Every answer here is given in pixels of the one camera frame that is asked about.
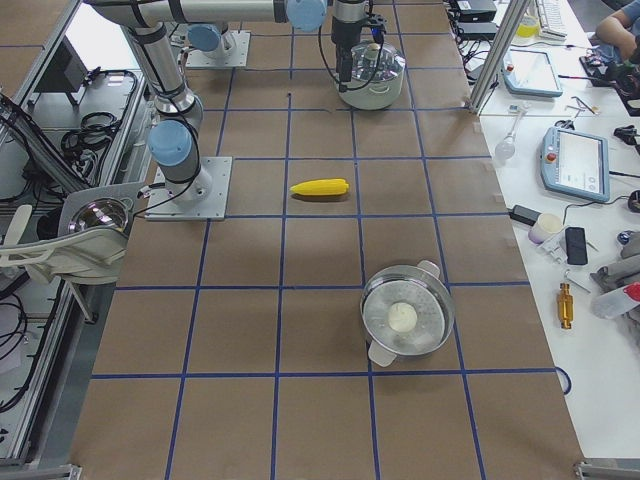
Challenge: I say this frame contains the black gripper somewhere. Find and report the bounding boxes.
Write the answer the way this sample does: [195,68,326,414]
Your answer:
[331,2,386,82]

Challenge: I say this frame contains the glass pot lid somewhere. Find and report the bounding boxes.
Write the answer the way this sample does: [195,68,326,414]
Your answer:
[352,41,406,83]

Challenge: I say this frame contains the yellow corn cob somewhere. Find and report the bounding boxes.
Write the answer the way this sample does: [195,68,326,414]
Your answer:
[290,178,350,197]

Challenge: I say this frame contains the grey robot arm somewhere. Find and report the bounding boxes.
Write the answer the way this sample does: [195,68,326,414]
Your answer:
[90,1,386,206]

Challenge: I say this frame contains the pale green cooking pot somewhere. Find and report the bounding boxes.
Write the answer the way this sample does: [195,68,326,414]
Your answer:
[338,40,406,110]

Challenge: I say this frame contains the silver steamer pot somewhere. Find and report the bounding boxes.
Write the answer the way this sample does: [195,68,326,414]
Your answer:
[360,260,455,367]

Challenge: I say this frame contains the white light bulb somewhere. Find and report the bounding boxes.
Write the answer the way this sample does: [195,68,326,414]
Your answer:
[494,103,529,166]

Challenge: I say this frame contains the far teach pendant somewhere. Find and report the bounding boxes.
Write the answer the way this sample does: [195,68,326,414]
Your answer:
[502,49,563,98]

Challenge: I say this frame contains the teach pendant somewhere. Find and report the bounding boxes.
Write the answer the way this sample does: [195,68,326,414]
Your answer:
[502,49,563,98]
[540,127,610,203]

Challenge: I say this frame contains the yellow tape roll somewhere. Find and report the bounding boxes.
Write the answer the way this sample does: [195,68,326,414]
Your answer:
[516,15,539,38]

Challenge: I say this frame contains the black power adapter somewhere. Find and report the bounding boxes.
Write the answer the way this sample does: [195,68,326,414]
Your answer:
[508,204,541,226]

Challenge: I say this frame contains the near teach pendant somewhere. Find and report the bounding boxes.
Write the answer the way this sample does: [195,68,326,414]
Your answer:
[540,127,610,203]

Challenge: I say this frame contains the purple white cup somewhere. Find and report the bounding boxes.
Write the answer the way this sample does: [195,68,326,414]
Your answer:
[528,213,564,244]

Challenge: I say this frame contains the white steamed bun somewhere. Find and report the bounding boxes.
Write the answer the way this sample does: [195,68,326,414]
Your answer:
[387,302,418,334]

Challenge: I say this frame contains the metal bowl on tray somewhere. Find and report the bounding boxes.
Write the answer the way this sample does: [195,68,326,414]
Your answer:
[67,197,129,233]

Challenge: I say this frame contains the black phone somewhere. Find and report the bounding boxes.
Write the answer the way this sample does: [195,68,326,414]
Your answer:
[565,227,588,266]

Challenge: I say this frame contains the white plastic chair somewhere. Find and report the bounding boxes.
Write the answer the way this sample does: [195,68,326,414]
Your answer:
[1,181,143,285]

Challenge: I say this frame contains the gold brass fitting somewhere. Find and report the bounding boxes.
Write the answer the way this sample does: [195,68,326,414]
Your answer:
[556,282,574,330]

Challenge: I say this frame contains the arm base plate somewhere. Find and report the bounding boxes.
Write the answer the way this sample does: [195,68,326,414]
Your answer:
[185,24,251,70]
[143,157,233,221]

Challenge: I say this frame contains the aluminium frame post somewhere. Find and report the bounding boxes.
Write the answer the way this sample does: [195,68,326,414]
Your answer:
[468,0,529,114]

